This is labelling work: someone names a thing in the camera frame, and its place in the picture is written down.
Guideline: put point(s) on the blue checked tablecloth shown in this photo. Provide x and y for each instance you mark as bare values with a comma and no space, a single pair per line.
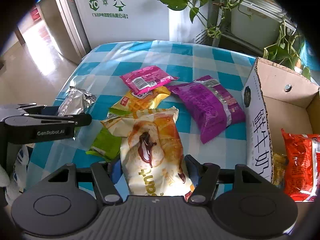
100,62

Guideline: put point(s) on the lime green snack packet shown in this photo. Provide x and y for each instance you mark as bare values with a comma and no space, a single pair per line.
105,142

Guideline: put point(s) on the white plastic bag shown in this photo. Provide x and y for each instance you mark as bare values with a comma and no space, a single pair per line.
21,160

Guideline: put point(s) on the white metal plant rack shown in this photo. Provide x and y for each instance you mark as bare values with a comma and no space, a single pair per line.
262,8

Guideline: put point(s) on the pothos plant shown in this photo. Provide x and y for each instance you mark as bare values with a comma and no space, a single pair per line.
175,1

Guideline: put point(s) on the cream croissant snack packet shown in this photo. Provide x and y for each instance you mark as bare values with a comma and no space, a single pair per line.
150,140

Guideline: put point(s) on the printed grey white tablecloth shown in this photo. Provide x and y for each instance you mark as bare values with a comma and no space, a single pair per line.
311,55

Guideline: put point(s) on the cardboard box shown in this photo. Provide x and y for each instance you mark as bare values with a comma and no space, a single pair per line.
257,120

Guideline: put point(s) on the pink snack packet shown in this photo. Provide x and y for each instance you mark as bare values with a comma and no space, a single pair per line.
145,78

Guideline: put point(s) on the yellow waffle snack packet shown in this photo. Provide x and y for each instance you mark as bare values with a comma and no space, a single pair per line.
147,101

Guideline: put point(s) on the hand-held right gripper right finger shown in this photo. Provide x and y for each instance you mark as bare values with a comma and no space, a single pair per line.
194,170

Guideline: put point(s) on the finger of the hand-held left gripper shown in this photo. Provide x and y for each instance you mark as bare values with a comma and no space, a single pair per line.
51,110
80,120

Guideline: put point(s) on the silver foil snack packet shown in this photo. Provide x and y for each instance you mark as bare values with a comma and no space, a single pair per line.
75,102

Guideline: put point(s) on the purple snack packet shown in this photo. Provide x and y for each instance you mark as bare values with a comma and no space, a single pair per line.
210,107

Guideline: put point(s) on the yellow crinkled snack packet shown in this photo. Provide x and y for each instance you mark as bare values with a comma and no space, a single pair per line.
278,170

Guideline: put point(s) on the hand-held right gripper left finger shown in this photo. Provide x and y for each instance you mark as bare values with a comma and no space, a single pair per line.
115,172

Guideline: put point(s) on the white freezer with tree print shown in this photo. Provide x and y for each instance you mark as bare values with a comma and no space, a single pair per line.
145,25

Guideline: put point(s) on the red snack packet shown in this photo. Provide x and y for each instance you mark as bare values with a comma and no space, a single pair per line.
297,160

